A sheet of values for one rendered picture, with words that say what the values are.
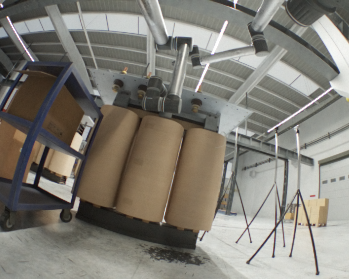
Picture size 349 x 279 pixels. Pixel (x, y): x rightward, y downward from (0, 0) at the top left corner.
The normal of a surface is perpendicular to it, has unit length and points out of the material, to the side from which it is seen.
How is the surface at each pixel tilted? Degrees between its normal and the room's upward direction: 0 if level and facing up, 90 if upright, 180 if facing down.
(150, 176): 90
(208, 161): 90
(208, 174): 90
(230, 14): 180
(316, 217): 90
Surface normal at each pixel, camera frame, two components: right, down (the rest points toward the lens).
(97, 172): 0.14, -0.32
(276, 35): -0.22, 0.91
